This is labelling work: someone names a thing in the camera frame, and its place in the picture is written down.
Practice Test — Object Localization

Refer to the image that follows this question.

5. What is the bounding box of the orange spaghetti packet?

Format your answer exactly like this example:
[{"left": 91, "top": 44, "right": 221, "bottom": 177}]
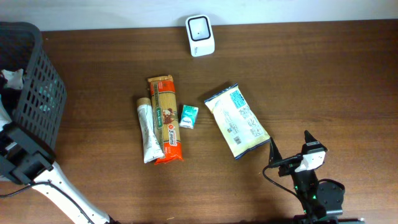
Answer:
[{"left": 147, "top": 75, "right": 183, "bottom": 165}]

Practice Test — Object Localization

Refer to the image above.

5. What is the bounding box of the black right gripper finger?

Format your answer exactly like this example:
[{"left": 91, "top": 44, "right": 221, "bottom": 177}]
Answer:
[
  {"left": 269, "top": 138, "right": 282, "bottom": 166},
  {"left": 304, "top": 130, "right": 317, "bottom": 144}
]

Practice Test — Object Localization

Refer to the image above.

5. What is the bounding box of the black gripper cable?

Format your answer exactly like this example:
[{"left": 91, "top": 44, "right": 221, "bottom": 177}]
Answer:
[{"left": 262, "top": 163, "right": 299, "bottom": 198}]

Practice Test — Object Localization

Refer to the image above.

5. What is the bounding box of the white barcode scanner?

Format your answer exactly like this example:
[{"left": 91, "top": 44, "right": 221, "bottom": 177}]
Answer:
[{"left": 185, "top": 14, "right": 215, "bottom": 57}]

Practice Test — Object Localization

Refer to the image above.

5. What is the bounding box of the yellow white snack bag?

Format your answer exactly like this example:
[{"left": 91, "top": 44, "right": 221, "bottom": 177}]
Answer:
[{"left": 205, "top": 83, "right": 271, "bottom": 159}]

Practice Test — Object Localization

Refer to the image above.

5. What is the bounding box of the small green tissue pack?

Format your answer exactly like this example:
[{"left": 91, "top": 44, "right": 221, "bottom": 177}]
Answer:
[{"left": 179, "top": 105, "right": 198, "bottom": 129}]

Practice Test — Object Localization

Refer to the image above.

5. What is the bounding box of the white tube with tan cap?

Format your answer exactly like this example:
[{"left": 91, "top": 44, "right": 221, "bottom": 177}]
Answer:
[{"left": 137, "top": 98, "right": 164, "bottom": 164}]

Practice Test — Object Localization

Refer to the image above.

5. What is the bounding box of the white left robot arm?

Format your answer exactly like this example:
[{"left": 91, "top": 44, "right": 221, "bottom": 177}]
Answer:
[{"left": 1, "top": 93, "right": 117, "bottom": 223}]

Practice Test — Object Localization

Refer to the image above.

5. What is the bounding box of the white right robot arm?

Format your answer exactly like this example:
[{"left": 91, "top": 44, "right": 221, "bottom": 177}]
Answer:
[{"left": 262, "top": 130, "right": 364, "bottom": 223}]

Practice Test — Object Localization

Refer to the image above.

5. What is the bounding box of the dark grey plastic basket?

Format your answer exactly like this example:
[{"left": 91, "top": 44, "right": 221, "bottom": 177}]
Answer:
[{"left": 1, "top": 22, "right": 67, "bottom": 149}]

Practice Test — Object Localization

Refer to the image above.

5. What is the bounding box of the green plastic pouch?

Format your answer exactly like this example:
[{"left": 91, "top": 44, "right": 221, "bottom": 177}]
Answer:
[{"left": 1, "top": 69, "right": 24, "bottom": 90}]

